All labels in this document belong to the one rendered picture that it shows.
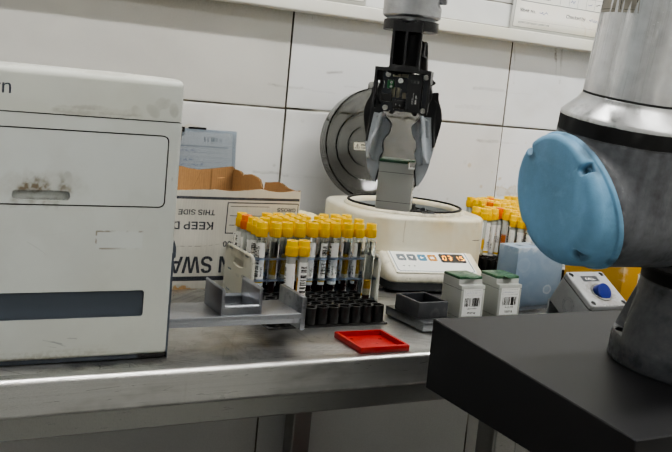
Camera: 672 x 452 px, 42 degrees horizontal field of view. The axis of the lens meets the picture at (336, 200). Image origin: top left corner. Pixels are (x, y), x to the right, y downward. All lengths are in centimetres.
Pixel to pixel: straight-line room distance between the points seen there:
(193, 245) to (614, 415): 70
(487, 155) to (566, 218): 118
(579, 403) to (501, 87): 124
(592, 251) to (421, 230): 69
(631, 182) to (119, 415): 57
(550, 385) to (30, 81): 56
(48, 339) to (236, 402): 22
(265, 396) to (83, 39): 78
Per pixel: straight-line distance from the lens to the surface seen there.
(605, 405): 81
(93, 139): 92
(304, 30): 171
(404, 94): 113
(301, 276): 113
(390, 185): 117
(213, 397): 98
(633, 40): 78
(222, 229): 130
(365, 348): 106
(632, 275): 140
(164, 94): 94
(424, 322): 118
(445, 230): 146
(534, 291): 138
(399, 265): 140
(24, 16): 156
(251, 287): 105
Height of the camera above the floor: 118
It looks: 7 degrees down
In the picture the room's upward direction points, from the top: 6 degrees clockwise
